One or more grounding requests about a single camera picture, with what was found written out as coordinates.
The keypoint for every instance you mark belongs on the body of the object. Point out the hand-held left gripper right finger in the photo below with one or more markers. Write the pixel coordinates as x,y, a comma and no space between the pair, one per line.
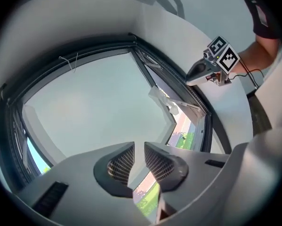
197,173

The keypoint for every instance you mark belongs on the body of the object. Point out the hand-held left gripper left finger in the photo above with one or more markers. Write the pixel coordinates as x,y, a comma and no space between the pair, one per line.
79,196

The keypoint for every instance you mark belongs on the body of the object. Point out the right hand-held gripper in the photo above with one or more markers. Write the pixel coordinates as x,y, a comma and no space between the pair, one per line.
226,60

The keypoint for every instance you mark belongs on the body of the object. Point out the person's right forearm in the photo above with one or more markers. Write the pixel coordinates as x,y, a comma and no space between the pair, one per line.
260,53

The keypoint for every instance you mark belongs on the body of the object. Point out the black framed hinged window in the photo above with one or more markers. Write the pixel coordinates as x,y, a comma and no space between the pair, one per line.
222,116

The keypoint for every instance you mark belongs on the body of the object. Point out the white plastic wrap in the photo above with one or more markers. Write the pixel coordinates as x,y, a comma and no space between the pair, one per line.
163,99

